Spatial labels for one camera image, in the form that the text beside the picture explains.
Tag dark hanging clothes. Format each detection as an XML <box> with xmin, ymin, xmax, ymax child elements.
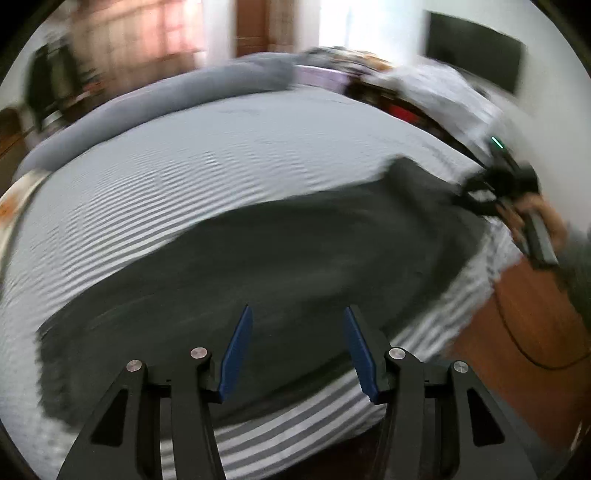
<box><xmin>25</xmin><ymin>39</ymin><xmax>90</xmax><ymax>132</ymax></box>

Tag grey bolster pillow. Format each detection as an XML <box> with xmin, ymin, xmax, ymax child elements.
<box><xmin>14</xmin><ymin>52</ymin><xmax>296</xmax><ymax>181</ymax></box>

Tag white patterned cloth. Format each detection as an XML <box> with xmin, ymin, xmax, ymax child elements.
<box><xmin>382</xmin><ymin>61</ymin><xmax>505</xmax><ymax>160</ymax></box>

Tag black wall television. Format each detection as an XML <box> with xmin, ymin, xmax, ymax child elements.
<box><xmin>425</xmin><ymin>11</ymin><xmax>526</xmax><ymax>96</ymax></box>

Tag brown wooden door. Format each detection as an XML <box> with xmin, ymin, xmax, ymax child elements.
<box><xmin>235</xmin><ymin>0</ymin><xmax>269</xmax><ymax>58</ymax></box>

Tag purple cloth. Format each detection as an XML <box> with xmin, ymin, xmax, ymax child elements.
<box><xmin>293</xmin><ymin>65</ymin><xmax>354</xmax><ymax>95</ymax></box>

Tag black denim pants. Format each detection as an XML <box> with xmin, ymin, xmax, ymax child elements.
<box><xmin>34</xmin><ymin>157</ymin><xmax>497</xmax><ymax>428</ymax></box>

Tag person's right hand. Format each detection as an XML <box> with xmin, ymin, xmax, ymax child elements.
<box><xmin>498</xmin><ymin>193</ymin><xmax>570</xmax><ymax>256</ymax></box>

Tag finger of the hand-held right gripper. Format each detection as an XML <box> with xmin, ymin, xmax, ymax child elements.
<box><xmin>454</xmin><ymin>175</ymin><xmax>498</xmax><ymax>217</ymax></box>

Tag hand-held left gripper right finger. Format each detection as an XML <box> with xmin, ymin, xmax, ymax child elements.
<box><xmin>342</xmin><ymin>305</ymin><xmax>539</xmax><ymax>480</ymax></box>

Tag floral blanket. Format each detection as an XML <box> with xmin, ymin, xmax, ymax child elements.
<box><xmin>298</xmin><ymin>45</ymin><xmax>395</xmax><ymax>72</ymax></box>

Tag grey white striped bed sheet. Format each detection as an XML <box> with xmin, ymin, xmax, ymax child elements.
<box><xmin>0</xmin><ymin>83</ymin><xmax>522</xmax><ymax>467</ymax></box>

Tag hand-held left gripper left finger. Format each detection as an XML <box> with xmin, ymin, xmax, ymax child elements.
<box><xmin>58</xmin><ymin>304</ymin><xmax>254</xmax><ymax>480</ymax></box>

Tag floral cream pillow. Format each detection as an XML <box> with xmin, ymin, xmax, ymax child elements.
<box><xmin>0</xmin><ymin>168</ymin><xmax>51</xmax><ymax>232</ymax></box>

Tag black cable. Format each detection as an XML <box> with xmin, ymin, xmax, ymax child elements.
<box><xmin>493</xmin><ymin>286</ymin><xmax>591</xmax><ymax>371</ymax></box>

